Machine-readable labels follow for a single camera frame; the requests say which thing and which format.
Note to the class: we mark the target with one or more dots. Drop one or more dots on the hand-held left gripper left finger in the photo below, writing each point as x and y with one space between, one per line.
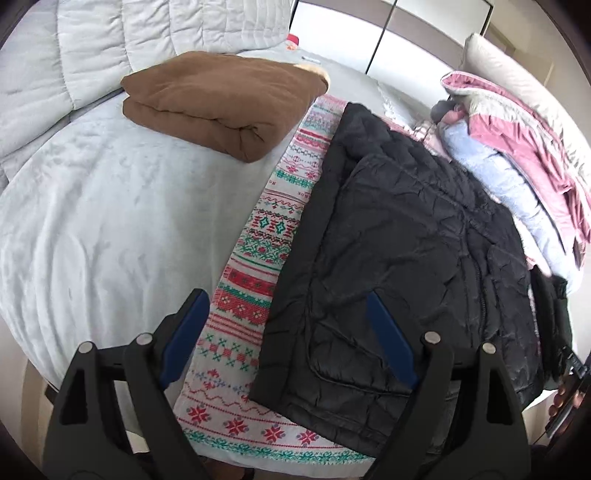
187 330

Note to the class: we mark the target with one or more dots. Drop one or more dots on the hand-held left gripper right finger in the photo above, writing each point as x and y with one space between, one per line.
390 337

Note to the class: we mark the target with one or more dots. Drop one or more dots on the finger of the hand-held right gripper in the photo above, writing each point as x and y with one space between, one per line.
554 314

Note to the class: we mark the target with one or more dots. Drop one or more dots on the black puffer jacket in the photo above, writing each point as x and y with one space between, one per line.
397 230

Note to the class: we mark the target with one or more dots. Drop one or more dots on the person's right hand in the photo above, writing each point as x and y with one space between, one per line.
559 400

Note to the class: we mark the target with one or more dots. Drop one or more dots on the grey plush bedspread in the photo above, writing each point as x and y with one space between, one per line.
115 221

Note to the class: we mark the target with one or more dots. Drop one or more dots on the patterned knit blanket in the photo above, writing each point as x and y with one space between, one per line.
272 230

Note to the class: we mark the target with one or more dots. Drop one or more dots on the light blue fleece garment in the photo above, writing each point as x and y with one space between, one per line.
503 184

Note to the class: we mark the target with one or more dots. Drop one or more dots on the pink and grey jacket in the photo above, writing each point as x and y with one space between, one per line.
526 124

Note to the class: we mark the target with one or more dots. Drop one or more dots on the pale pink cloth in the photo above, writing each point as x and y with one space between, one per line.
429 134

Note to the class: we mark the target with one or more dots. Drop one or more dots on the brown folded fleece garment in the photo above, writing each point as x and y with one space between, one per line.
217 99

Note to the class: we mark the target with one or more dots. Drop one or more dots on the dark grey cloth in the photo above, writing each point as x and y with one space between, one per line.
442 109

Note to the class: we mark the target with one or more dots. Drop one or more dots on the beige cushion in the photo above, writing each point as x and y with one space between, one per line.
521 78

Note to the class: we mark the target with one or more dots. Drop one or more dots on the white pen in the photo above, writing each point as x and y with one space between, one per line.
310 58

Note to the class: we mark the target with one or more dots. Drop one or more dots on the grey quilted duvet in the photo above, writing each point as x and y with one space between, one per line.
92 50

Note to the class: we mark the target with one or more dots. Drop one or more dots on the white wardrobe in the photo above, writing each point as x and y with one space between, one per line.
392 41

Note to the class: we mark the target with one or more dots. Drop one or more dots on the red object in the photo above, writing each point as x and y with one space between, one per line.
293 40

